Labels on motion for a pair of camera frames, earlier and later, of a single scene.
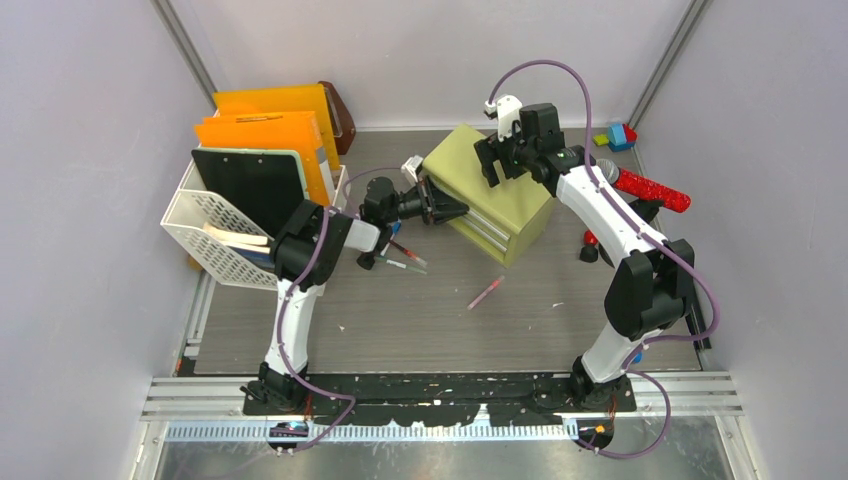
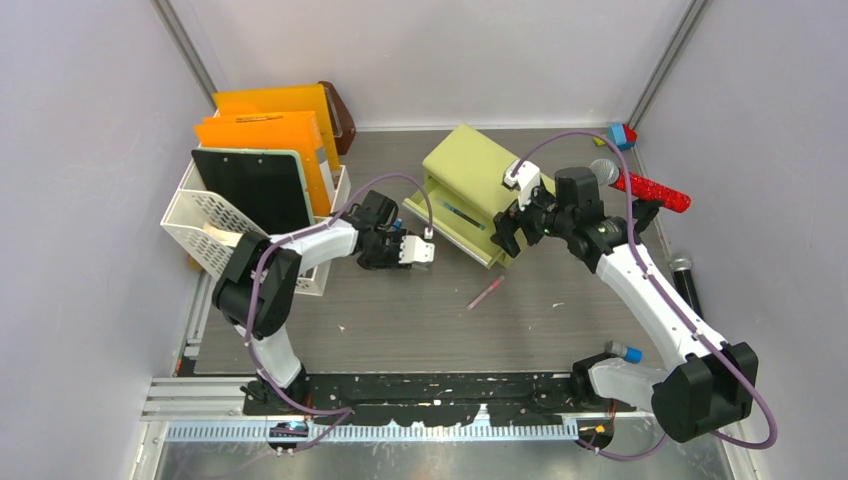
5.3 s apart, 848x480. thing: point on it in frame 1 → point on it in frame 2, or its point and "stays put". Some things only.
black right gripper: (488, 150) → (509, 221)
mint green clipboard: (279, 150) stays put
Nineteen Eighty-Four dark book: (228, 235) stays put
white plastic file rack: (226, 240) stays put
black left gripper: (435, 202) → (393, 261)
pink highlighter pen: (489, 289) stays put
